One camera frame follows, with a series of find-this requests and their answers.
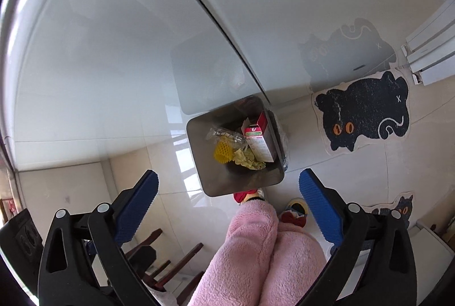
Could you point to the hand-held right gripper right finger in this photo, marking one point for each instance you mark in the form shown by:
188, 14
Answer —
320, 210

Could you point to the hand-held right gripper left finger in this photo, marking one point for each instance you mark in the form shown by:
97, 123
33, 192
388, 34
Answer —
137, 210

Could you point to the grey metal trash bin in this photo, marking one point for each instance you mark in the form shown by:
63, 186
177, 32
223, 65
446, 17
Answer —
217, 178

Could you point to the red bow slipper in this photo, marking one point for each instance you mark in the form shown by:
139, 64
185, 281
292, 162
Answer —
294, 211
248, 195

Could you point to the dark wooden stool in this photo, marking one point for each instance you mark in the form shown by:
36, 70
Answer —
153, 252

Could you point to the pink fleece pants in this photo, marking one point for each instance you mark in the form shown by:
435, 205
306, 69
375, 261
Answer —
256, 256

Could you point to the small black cat mat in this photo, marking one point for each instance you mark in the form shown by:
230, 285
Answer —
400, 208

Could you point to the yellow-green crumpled wrapper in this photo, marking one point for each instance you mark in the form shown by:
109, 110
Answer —
248, 162

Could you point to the red white carton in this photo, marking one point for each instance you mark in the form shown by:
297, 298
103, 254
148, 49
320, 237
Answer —
261, 144

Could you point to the yellow foam fruit net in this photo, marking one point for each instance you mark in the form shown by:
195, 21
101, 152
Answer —
223, 151

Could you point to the large black cat mat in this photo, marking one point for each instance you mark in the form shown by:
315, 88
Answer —
369, 107

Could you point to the white storage box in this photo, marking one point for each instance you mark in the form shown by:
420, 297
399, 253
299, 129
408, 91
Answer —
432, 238

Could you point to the clear plastic wrapper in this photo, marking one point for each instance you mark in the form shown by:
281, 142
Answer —
224, 133

